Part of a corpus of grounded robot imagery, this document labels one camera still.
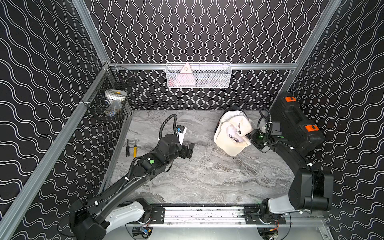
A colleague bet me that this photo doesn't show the cream cap with text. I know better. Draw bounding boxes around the cream cap with text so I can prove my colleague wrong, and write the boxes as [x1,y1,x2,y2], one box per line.
[214,110,254,157]

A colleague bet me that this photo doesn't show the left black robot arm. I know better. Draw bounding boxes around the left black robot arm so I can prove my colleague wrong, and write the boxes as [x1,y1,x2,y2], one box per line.
[69,114,188,240]

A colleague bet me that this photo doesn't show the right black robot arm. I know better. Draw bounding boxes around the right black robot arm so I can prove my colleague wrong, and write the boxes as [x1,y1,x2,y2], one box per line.
[247,108,334,224]

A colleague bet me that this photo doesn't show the black tool case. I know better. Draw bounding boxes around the black tool case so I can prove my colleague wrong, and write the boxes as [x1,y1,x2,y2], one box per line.
[270,93,325,158]

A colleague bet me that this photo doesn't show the pink triangle card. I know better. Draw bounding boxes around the pink triangle card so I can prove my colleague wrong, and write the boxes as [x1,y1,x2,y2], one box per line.
[174,63,196,88]

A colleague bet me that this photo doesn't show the aluminium back crossbar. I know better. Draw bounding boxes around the aluminium back crossbar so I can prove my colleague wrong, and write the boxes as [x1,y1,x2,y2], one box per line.
[110,63,298,71]

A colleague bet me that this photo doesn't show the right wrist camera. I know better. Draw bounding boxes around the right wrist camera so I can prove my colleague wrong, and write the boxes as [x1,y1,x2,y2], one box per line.
[270,121,282,136]

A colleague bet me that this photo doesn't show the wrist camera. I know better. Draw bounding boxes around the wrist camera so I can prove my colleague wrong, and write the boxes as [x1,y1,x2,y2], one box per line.
[270,121,282,136]
[176,125,187,145]

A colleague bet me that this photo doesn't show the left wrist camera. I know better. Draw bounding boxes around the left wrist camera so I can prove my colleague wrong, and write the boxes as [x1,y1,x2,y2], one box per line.
[176,125,187,145]

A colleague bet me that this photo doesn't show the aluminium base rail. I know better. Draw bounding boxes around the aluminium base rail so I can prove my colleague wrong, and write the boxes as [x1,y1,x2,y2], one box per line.
[124,203,286,226]

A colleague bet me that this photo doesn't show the black wire basket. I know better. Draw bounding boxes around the black wire basket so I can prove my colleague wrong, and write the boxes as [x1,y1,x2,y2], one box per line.
[85,66,138,122]

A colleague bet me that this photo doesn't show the aluminium frame post right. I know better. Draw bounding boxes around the aluminium frame post right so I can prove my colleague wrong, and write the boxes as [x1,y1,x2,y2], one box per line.
[270,0,342,109]

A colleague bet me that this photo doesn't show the aluminium frame post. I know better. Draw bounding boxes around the aluminium frame post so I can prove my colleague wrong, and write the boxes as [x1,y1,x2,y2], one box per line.
[270,0,342,109]
[72,0,110,64]

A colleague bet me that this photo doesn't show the aluminium frame post left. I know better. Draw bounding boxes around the aluminium frame post left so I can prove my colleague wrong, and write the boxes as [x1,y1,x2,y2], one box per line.
[72,0,110,64]

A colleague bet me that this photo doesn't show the aluminium left side rail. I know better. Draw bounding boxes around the aluminium left side rail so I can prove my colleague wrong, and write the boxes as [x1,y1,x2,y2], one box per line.
[1,63,110,240]

